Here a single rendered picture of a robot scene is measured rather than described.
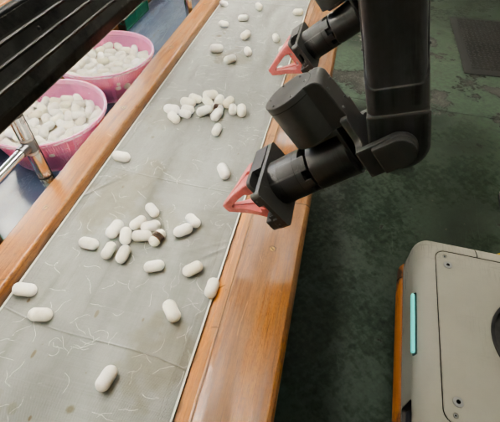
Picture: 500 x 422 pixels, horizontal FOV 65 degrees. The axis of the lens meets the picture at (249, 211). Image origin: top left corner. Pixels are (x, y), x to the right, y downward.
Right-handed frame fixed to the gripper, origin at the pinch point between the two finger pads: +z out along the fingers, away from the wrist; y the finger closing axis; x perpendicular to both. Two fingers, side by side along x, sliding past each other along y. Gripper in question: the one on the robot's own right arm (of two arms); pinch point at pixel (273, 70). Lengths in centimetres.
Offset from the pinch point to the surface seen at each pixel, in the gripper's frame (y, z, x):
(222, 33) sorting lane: -40.1, 24.9, -5.6
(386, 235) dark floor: -35, 22, 94
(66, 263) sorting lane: 47, 26, -7
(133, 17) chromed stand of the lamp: -56, 56, -26
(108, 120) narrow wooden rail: 12.2, 31.6, -14.9
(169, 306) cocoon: 51, 10, 4
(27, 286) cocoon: 53, 27, -10
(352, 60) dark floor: -182, 38, 81
